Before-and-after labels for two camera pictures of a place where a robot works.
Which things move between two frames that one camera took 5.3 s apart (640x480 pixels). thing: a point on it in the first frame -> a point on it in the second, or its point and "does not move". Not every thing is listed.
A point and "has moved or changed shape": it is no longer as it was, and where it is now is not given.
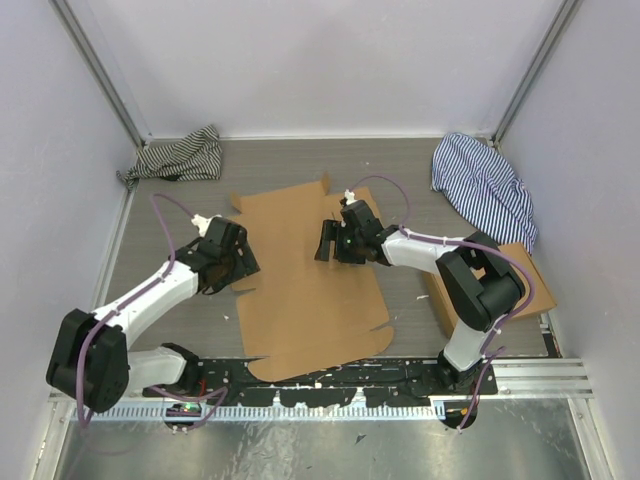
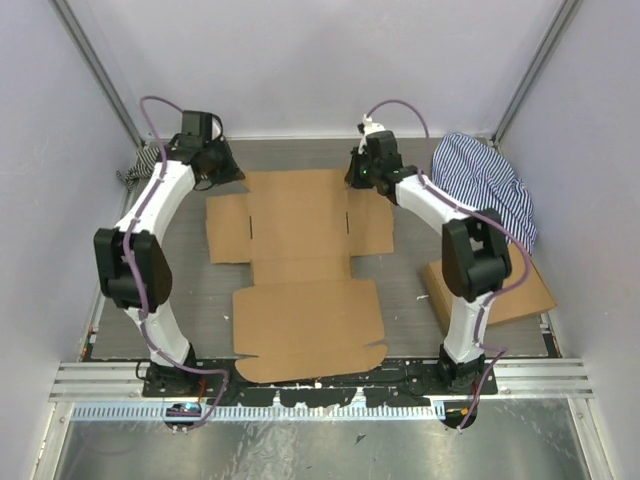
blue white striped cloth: x=485 y=189 does not move
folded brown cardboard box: x=536 y=297 does not move
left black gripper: x=247 y=264 -> x=232 y=171
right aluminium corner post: x=555 y=31 does not move
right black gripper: x=332 y=232 -> x=352 y=177
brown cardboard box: x=301 y=315 has moved or changed shape
